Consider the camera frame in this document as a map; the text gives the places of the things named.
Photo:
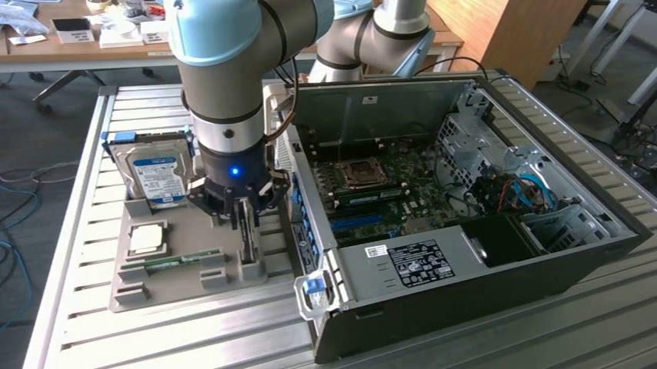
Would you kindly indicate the clear plastic bag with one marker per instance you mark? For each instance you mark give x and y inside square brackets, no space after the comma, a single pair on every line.
[21,17]

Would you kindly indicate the white box with roll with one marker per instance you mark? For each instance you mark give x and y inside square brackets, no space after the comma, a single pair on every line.
[121,36]

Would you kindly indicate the tape roll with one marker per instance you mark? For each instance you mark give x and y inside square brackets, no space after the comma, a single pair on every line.
[98,4]

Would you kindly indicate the metal disk bay cage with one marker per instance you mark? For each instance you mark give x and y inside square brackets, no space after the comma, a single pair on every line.
[468,146]

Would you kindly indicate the green motherboard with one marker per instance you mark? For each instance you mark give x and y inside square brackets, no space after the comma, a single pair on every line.
[411,207]

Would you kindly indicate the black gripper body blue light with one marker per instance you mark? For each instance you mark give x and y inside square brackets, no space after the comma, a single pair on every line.
[234,169]

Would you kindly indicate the silver CPU chip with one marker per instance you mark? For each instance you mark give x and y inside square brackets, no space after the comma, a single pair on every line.
[145,238]

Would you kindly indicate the blue expansion slot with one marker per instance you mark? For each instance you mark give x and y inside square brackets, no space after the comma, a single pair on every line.
[357,223]

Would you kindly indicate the white box black top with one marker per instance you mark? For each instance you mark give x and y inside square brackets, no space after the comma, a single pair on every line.
[74,30]

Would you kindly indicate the green RAM stick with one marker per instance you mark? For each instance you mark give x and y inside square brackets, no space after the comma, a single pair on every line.
[372,196]
[172,259]

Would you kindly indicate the wooden cabinet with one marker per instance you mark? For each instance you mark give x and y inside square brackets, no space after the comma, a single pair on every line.
[513,34]

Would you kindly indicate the white table legs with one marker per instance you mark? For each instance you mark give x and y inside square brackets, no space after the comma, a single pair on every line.
[606,38]

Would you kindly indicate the CPU socket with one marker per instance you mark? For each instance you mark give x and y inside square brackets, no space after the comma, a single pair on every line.
[364,172]

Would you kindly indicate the grey parts rack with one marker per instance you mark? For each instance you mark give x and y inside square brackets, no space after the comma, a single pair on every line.
[196,280]

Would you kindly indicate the wooden desk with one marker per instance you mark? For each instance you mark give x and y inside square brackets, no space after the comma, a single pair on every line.
[77,54]

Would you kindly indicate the white paper label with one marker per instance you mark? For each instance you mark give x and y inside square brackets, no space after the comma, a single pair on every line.
[26,39]

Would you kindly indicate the small white box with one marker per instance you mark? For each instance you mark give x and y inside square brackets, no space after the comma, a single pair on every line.
[154,34]

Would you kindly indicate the grey power supply unit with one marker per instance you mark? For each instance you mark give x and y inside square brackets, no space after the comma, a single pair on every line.
[369,276]

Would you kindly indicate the black open PC case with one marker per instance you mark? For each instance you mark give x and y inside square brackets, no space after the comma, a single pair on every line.
[463,307]

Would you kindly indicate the hard disk with blue rails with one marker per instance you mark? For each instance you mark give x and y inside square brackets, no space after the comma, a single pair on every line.
[154,169]

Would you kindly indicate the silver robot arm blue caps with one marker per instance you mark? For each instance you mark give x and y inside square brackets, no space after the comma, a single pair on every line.
[221,96]

